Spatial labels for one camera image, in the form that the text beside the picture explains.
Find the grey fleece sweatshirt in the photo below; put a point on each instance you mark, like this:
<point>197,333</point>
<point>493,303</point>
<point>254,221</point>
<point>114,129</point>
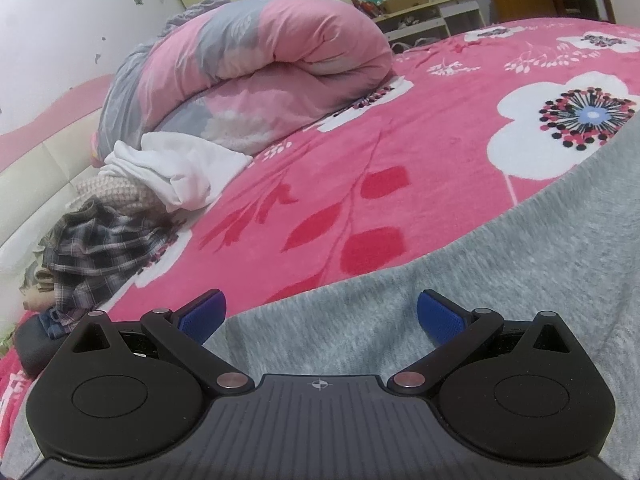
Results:
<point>325,320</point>

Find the cardboard box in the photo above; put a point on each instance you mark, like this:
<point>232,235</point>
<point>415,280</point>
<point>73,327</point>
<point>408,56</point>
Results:
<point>405,0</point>

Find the pink grey rolled quilt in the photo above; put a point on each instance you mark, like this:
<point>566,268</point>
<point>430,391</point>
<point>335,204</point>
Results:
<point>260,60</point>

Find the pink white bed headboard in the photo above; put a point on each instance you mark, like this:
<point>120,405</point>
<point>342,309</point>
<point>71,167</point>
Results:
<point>50,160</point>

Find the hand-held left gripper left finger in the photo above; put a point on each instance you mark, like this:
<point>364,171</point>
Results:
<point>205,315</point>

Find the beige folded cloth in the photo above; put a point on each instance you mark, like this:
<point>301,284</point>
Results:
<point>37,295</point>

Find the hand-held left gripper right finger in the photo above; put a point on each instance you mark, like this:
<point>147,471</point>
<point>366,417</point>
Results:
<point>440,317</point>

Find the dark folded garment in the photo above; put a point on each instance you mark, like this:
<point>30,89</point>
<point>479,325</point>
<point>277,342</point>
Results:
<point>35,345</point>

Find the white shelf unit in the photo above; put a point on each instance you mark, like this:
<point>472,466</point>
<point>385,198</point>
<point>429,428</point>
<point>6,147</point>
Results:
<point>450,10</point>

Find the plaid garment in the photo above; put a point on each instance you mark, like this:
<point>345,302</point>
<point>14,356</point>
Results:
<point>100,245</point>

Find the beige knit garment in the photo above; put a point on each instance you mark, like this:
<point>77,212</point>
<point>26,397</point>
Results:
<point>120,192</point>

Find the pink floral bed sheet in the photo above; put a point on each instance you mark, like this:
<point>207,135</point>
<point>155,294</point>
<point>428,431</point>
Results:
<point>400,135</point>

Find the white garment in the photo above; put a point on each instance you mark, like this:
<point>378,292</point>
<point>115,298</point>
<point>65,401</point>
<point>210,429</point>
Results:
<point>175,165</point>

